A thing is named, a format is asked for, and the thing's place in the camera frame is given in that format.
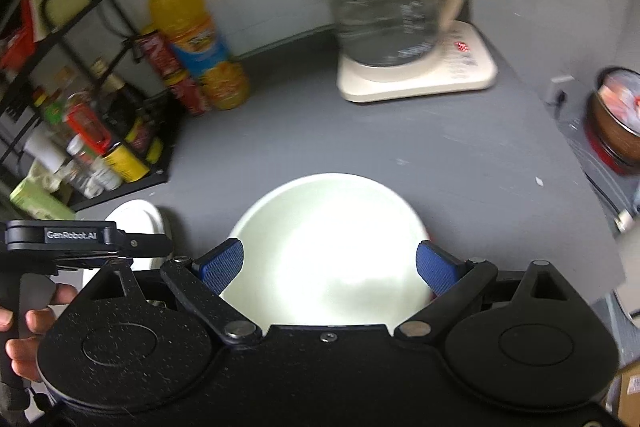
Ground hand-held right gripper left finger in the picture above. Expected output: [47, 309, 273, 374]
[90, 238, 263, 348]

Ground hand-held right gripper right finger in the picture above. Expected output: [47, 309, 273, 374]
[394, 241, 566, 347]

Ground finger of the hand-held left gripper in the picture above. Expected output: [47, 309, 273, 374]
[117, 232, 174, 259]

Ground plain white plate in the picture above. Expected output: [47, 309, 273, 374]
[82, 199, 171, 289]

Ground green bowl white inside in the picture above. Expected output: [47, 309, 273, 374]
[222, 173, 435, 327]

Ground person's left hand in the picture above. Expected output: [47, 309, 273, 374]
[0, 284, 79, 383]

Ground green box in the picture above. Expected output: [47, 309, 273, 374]
[10, 174, 77, 221]

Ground black metal rack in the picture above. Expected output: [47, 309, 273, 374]
[0, 0, 169, 212]

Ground clear spice jars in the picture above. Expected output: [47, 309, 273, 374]
[65, 137, 124, 198]

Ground yellow label jar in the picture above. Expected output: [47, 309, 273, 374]
[102, 142, 151, 184]

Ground red lid jar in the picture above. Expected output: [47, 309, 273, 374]
[65, 94, 114, 156]

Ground dark sauce bottle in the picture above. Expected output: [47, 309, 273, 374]
[91, 57, 166, 162]

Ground red drink can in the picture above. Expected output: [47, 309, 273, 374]
[135, 27, 214, 117]

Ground cream kettle base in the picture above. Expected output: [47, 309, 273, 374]
[336, 21, 500, 104]

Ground white plug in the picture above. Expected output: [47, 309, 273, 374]
[615, 207, 639, 234]

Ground red packets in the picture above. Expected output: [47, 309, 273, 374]
[0, 23, 47, 68]

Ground red cooker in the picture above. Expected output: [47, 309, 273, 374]
[582, 127, 640, 178]

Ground brown pot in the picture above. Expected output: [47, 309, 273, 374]
[590, 67, 640, 168]

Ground orange juice bottle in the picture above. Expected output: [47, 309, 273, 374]
[145, 0, 251, 112]

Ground cardboard box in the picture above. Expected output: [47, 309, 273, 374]
[605, 362, 640, 424]

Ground yellow sponge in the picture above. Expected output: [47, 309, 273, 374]
[45, 0, 97, 26]

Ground plastic bag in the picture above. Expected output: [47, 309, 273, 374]
[600, 72, 640, 128]

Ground glass electric kettle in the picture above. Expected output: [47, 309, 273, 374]
[307, 0, 469, 68]

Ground thin black cable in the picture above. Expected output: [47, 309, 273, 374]
[585, 172, 627, 216]

